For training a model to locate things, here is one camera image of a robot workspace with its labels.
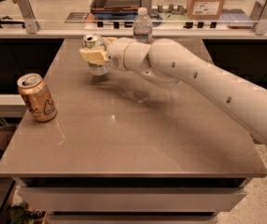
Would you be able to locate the right metal glass bracket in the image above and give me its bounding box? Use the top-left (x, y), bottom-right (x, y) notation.
top-left (250, 0), bottom-right (267, 35)

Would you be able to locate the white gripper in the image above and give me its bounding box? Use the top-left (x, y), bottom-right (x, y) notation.
top-left (79, 36), bottom-right (135, 72)

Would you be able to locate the gold soda can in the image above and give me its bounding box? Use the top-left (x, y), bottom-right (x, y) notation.
top-left (17, 73), bottom-right (58, 122)

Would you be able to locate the grey table drawer front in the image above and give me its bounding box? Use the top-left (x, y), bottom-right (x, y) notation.
top-left (19, 188), bottom-right (246, 213)

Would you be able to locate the metal glass bracket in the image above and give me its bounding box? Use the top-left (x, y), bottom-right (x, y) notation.
top-left (141, 0), bottom-right (152, 15)
top-left (16, 0), bottom-right (39, 35)
top-left (250, 0), bottom-right (267, 35)

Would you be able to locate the grey metal tray bin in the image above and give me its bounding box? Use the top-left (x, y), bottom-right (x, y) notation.
top-left (89, 0), bottom-right (149, 13)

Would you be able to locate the clear plastic water bottle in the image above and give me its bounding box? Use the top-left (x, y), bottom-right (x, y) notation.
top-left (133, 7), bottom-right (153, 44)

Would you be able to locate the middle metal glass bracket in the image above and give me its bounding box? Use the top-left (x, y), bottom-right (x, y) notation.
top-left (141, 0), bottom-right (152, 15)

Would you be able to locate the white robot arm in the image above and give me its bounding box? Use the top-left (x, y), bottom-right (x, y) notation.
top-left (79, 35), bottom-right (267, 146)

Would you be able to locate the green white 7up can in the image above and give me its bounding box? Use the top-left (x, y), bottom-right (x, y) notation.
top-left (82, 34), bottom-right (108, 76)

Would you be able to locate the cardboard box with label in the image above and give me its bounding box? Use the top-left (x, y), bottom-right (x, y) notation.
top-left (187, 0), bottom-right (225, 20)

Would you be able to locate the left metal glass bracket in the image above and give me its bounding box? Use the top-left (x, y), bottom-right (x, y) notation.
top-left (16, 0), bottom-right (39, 35)

